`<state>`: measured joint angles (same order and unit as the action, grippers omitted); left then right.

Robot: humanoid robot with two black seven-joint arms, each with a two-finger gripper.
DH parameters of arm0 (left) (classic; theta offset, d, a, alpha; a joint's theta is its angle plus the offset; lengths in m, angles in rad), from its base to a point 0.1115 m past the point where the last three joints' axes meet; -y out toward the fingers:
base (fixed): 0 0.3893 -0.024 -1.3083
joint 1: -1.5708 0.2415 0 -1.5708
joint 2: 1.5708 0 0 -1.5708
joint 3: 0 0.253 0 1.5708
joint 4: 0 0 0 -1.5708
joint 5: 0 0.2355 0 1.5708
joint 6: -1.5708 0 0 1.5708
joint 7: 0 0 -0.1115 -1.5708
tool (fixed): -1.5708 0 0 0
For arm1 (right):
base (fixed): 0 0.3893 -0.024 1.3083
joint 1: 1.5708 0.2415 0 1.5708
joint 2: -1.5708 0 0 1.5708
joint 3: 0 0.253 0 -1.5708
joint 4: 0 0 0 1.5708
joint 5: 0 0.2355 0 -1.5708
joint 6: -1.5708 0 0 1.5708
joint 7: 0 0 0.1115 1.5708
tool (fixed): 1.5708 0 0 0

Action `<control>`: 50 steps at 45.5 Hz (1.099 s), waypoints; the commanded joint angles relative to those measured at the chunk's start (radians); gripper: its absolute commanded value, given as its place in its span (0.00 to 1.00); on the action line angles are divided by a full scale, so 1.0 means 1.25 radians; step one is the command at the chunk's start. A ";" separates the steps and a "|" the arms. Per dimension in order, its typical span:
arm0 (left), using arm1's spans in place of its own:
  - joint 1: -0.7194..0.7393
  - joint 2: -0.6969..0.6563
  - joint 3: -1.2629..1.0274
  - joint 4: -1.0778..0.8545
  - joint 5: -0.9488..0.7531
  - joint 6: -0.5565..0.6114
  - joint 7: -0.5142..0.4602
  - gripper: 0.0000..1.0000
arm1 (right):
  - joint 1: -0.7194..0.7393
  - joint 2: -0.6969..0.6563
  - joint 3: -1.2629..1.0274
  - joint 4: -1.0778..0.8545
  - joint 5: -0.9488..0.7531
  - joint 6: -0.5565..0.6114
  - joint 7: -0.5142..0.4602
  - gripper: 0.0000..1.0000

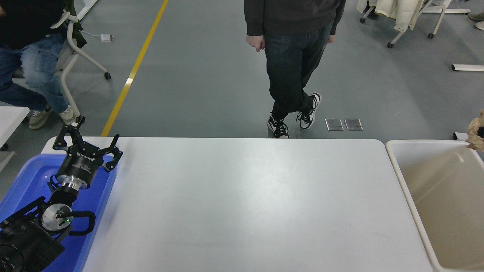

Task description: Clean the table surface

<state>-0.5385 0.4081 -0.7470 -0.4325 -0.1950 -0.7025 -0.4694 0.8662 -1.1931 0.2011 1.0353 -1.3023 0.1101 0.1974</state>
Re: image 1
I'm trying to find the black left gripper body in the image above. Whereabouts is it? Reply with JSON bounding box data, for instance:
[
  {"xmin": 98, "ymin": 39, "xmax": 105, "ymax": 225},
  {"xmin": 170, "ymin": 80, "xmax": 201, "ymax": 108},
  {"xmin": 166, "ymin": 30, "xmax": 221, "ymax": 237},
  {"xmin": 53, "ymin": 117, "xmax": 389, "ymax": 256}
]
[{"xmin": 57, "ymin": 143, "xmax": 104, "ymax": 182}]

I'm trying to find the tan paper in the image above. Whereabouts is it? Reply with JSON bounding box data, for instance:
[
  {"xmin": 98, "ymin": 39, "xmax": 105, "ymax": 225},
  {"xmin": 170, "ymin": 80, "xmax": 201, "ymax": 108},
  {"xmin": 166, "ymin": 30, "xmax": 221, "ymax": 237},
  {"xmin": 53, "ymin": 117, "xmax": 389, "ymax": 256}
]
[{"xmin": 466, "ymin": 110, "xmax": 484, "ymax": 151}]

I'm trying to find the person's right hand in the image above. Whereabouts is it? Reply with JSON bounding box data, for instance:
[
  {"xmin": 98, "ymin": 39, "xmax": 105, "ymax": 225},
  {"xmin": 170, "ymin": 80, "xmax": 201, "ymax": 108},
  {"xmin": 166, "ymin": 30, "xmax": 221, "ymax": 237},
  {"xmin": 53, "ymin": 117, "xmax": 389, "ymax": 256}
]
[{"xmin": 246, "ymin": 35, "xmax": 265, "ymax": 52}]

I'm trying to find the blue plastic tray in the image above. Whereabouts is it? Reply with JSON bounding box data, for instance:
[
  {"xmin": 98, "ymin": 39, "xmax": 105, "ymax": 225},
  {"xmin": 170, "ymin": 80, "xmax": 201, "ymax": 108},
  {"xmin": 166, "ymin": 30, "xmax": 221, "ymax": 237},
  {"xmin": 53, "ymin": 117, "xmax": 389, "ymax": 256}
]
[{"xmin": 0, "ymin": 154, "xmax": 118, "ymax": 272}]

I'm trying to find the white side table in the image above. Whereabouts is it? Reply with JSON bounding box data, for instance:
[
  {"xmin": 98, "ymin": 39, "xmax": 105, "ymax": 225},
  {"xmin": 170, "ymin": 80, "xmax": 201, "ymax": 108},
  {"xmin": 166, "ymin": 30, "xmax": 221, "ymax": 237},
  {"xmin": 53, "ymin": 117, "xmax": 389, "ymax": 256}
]
[{"xmin": 0, "ymin": 107, "xmax": 30, "ymax": 172}]

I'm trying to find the person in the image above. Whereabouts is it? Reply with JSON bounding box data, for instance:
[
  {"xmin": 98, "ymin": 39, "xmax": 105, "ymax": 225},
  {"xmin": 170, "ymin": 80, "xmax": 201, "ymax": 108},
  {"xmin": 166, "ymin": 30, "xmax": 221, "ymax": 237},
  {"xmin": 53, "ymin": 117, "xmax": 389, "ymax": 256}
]
[
  {"xmin": 0, "ymin": 0, "xmax": 77, "ymax": 130},
  {"xmin": 244, "ymin": 0, "xmax": 346, "ymax": 139},
  {"xmin": 468, "ymin": 11, "xmax": 484, "ymax": 31}
]

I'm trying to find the white wheeled chair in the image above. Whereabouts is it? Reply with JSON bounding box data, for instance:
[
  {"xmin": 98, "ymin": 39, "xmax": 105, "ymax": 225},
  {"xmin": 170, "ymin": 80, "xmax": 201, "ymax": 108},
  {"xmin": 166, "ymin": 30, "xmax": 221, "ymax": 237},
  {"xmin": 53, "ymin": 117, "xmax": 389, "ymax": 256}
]
[
  {"xmin": 13, "ymin": 9, "xmax": 111, "ymax": 118},
  {"xmin": 357, "ymin": 0, "xmax": 452, "ymax": 48}
]

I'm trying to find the dark green jacket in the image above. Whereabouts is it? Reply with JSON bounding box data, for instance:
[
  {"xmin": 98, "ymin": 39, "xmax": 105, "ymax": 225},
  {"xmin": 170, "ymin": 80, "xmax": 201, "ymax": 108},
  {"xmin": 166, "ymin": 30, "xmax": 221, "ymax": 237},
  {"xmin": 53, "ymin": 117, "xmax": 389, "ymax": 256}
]
[{"xmin": 62, "ymin": 0, "xmax": 88, "ymax": 48}]

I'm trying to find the cream coat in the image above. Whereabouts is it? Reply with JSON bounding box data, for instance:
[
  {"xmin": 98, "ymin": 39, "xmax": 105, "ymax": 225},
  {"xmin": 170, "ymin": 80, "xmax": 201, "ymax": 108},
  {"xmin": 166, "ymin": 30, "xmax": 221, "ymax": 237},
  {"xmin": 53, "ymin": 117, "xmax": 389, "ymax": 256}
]
[{"xmin": 357, "ymin": 0, "xmax": 430, "ymax": 32}]

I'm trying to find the large pale bin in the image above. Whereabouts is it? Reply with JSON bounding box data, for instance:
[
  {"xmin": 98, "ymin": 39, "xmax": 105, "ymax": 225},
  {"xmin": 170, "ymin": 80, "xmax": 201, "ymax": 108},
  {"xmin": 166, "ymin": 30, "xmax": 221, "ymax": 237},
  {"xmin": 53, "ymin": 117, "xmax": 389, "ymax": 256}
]
[{"xmin": 385, "ymin": 140, "xmax": 484, "ymax": 272}]

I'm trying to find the white table base bar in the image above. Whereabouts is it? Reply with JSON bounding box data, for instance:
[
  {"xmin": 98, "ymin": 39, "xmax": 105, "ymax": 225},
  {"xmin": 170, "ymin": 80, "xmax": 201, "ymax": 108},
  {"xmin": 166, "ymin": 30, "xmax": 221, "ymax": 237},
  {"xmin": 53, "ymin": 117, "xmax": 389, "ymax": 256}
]
[{"xmin": 420, "ymin": 8, "xmax": 472, "ymax": 14}]

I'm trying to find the white table leg frame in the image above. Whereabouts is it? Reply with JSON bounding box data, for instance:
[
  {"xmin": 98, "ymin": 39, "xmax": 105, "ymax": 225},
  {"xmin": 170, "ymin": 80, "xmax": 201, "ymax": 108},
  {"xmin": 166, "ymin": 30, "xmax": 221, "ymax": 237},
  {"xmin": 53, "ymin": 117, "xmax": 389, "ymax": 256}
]
[{"xmin": 77, "ymin": 0, "xmax": 98, "ymax": 20}]

